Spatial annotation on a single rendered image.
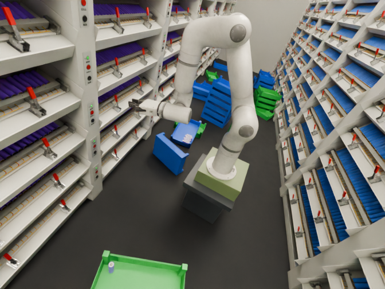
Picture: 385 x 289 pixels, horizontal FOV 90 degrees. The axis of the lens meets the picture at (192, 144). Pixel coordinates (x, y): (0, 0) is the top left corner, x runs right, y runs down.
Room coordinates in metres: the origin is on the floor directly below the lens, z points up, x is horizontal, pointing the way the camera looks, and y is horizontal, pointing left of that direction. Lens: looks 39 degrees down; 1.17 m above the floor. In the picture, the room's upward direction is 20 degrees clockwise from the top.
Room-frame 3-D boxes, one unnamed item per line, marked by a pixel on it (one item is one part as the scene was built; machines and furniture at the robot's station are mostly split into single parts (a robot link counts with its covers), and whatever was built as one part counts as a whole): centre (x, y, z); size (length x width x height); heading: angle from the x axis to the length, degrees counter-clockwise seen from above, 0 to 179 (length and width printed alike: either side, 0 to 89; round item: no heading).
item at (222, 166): (0.87, -0.21, 0.47); 0.19 x 0.19 x 0.18
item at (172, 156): (1.13, 0.15, 0.10); 0.30 x 0.08 x 0.20; 60
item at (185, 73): (0.88, 0.13, 0.76); 0.16 x 0.09 x 0.30; 175
